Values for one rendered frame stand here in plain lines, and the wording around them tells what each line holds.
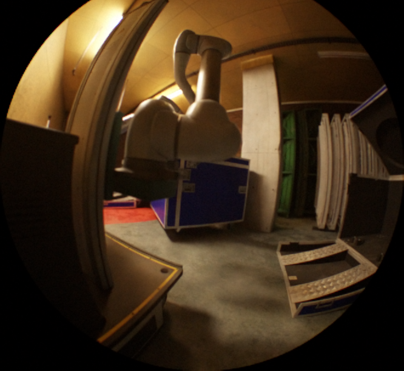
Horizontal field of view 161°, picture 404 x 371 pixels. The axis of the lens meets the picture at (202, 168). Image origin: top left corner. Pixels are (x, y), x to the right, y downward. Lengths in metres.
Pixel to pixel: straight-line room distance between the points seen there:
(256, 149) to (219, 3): 2.44
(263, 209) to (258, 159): 0.78
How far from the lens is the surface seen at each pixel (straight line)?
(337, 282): 1.35
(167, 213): 1.56
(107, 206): 2.73
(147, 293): 0.63
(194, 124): 0.44
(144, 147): 0.44
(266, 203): 2.27
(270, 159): 2.27
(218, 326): 0.93
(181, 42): 0.89
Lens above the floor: 0.79
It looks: 2 degrees up
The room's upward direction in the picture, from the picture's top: 6 degrees clockwise
